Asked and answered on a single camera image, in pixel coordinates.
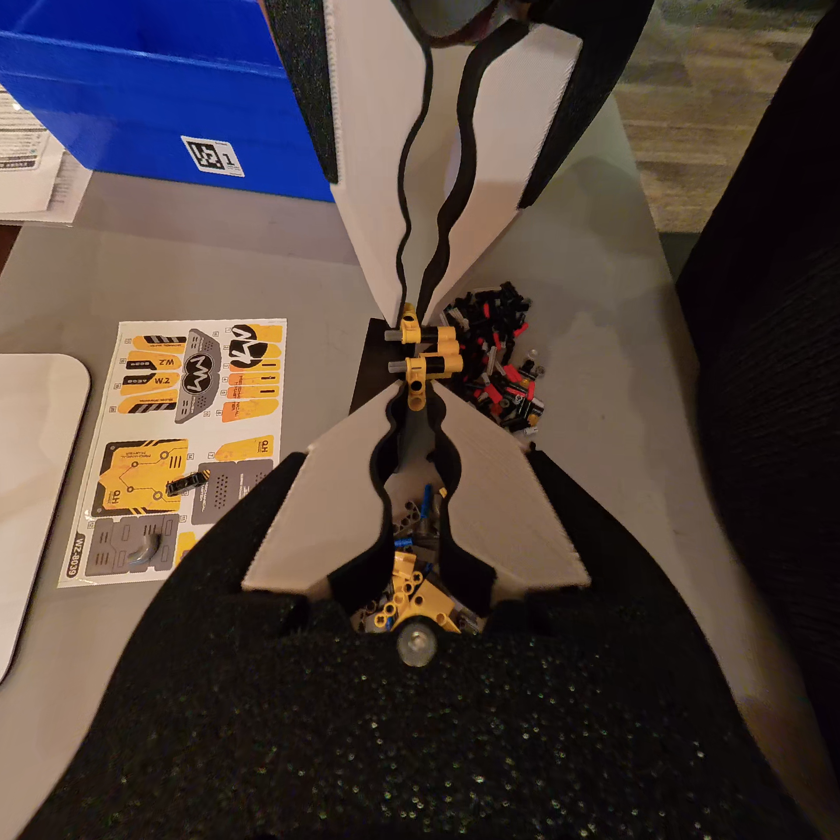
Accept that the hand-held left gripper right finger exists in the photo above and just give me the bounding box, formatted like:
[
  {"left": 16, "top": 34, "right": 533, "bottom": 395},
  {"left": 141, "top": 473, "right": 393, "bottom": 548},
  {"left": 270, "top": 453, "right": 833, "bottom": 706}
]
[{"left": 430, "top": 382, "right": 593, "bottom": 618}]

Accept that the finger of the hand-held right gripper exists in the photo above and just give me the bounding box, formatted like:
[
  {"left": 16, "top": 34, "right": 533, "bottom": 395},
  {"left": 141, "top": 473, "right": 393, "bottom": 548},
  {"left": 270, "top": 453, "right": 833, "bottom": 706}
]
[
  {"left": 325, "top": 0, "right": 435, "bottom": 324},
  {"left": 419, "top": 22, "right": 585, "bottom": 327}
]

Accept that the pile of yellow black bricks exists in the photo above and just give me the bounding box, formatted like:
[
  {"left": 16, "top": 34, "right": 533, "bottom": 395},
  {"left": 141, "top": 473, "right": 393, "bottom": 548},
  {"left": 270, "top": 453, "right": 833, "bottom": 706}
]
[{"left": 354, "top": 484, "right": 490, "bottom": 636}]

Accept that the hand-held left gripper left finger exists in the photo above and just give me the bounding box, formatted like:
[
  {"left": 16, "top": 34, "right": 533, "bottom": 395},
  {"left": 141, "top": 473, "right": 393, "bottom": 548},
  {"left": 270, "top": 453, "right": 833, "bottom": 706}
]
[{"left": 241, "top": 382, "right": 411, "bottom": 618}]

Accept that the yellow grey sticker sheet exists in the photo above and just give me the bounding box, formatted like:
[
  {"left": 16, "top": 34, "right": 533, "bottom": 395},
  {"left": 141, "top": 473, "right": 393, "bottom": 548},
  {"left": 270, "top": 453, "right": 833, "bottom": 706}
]
[{"left": 58, "top": 318, "right": 288, "bottom": 589}]

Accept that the person's black sweater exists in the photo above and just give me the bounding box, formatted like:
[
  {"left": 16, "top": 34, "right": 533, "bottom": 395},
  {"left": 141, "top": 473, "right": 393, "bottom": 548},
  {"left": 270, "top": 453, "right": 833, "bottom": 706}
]
[{"left": 676, "top": 0, "right": 840, "bottom": 756}]

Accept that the blue plastic bin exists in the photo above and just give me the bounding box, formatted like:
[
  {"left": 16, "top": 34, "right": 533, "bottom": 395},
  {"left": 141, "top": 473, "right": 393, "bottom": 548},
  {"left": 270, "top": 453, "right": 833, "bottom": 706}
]
[{"left": 0, "top": 0, "right": 336, "bottom": 203}]

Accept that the pile of red black pins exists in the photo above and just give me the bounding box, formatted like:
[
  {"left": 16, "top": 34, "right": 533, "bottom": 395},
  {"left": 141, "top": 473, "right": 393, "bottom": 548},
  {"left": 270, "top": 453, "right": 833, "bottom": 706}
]
[{"left": 441, "top": 281, "right": 547, "bottom": 439}]

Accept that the yellow black brick assembly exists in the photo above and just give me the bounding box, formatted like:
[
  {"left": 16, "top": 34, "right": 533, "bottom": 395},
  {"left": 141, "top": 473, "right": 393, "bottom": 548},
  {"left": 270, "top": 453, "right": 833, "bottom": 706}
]
[{"left": 384, "top": 302, "right": 465, "bottom": 463}]

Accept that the white rounded board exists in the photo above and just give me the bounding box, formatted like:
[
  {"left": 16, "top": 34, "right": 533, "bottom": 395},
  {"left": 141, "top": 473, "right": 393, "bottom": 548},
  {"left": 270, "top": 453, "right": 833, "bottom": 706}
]
[{"left": 0, "top": 353, "right": 91, "bottom": 683}]

